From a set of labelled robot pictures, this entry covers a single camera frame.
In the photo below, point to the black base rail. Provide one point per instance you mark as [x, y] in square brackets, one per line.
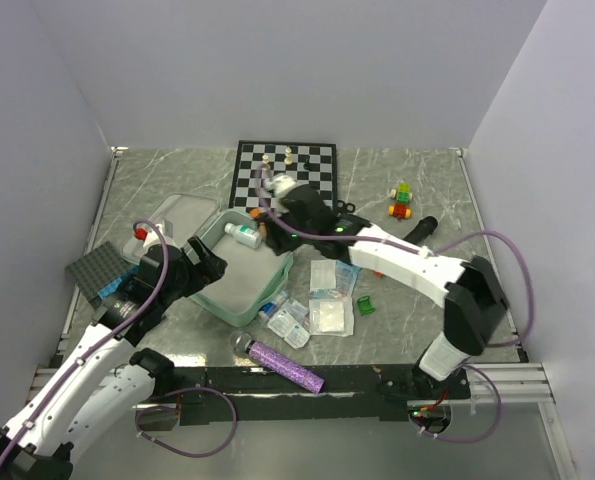
[201, 395]

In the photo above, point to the brown orange syrup bottle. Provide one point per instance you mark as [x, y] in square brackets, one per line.
[258, 216]

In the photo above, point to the green plastic clip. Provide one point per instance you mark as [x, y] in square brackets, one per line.
[365, 306]

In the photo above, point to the purple glitter microphone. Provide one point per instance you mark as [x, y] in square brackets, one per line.
[244, 345]

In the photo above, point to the white gauze pad packet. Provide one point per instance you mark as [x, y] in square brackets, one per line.
[332, 317]

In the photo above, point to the grey lego baseplate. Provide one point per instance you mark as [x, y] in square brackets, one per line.
[97, 269]

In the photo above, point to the white medicine bottle green label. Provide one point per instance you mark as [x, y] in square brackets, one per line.
[244, 235]

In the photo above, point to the alcohol wipe sachets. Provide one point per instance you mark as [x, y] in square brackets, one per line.
[290, 323]

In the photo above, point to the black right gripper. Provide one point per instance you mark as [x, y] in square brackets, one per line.
[275, 238]

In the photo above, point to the black tube orange cap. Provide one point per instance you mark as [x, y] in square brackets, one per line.
[422, 231]

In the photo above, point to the blue white bandage roll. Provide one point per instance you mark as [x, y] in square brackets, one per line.
[268, 309]

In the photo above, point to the colourful toy block car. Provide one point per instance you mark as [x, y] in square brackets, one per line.
[401, 197]

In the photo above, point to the clear plaster strip packet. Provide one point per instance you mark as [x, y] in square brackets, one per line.
[323, 275]

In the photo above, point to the blue white mask packet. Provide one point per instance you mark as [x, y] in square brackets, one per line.
[345, 277]

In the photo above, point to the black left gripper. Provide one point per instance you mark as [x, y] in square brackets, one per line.
[210, 268]

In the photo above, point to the mint green medicine case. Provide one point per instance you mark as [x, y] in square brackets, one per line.
[252, 276]

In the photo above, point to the cream chess pawn right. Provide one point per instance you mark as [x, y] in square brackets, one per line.
[288, 157]

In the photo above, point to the black binder clip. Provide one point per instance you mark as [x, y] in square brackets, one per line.
[344, 207]

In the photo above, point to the blue lego brick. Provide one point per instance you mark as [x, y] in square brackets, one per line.
[111, 287]

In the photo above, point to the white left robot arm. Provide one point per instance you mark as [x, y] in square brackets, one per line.
[107, 372]

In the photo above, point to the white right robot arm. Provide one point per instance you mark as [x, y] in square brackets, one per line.
[468, 291]

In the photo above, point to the black chess piece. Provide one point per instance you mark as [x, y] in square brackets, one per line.
[307, 162]

